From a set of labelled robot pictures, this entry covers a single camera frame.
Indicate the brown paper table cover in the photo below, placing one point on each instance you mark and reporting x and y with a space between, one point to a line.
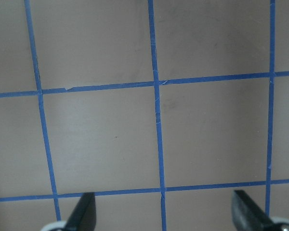
160 107

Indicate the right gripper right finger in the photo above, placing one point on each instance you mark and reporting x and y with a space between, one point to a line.
247 215

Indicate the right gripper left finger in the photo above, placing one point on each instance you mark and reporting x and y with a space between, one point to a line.
83 217

